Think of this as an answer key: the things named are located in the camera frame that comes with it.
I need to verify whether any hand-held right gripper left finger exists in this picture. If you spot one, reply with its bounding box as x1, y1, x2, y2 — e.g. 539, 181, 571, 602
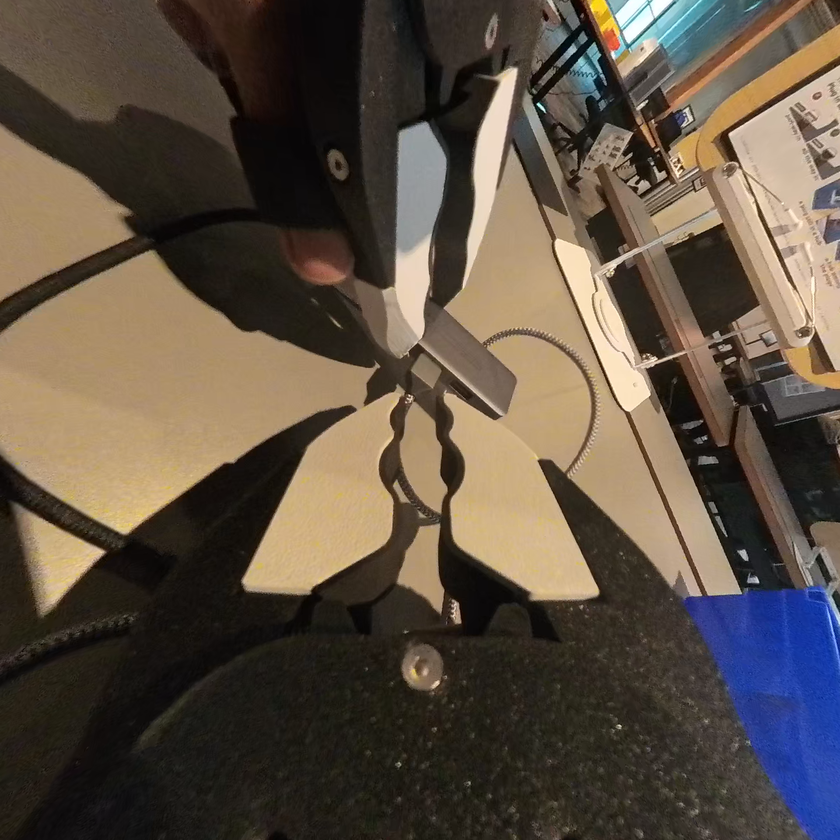
241, 395, 416, 636

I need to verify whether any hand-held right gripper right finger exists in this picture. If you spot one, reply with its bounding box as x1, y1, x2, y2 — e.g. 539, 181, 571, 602
430, 403, 599, 636

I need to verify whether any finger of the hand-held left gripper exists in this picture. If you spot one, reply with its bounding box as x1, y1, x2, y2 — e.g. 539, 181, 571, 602
427, 67, 521, 311
354, 120, 454, 361

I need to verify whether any grey braided usb cable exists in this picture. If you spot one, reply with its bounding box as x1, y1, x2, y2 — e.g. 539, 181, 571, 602
392, 327, 602, 634

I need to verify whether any grey usb hub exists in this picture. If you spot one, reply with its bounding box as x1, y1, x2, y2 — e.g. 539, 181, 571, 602
406, 307, 519, 421

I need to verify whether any person's left hand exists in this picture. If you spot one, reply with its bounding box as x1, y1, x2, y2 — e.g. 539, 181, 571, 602
157, 0, 357, 284

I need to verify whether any small white sign card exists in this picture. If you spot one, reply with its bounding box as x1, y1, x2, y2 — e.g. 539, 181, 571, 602
580, 123, 635, 186

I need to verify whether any desk with black legs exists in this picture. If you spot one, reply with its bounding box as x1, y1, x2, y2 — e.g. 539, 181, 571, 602
528, 0, 634, 119

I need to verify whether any row of yellow bins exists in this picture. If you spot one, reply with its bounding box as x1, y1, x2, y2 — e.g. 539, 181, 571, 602
589, 0, 622, 51

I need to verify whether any white box appliance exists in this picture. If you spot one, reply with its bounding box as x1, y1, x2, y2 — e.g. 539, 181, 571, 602
622, 38, 672, 101

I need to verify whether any brown office table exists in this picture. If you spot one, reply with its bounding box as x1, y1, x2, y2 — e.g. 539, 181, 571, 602
596, 163, 737, 448
734, 406, 840, 589

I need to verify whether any blue plastic bin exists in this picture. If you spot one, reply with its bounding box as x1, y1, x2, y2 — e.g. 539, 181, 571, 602
684, 586, 840, 840

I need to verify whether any instruction poster on wooden board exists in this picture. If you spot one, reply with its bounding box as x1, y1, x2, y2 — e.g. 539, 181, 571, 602
694, 36, 840, 396

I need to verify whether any thick black braided cable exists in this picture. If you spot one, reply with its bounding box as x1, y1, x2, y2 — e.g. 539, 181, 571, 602
0, 449, 175, 686
0, 209, 263, 336

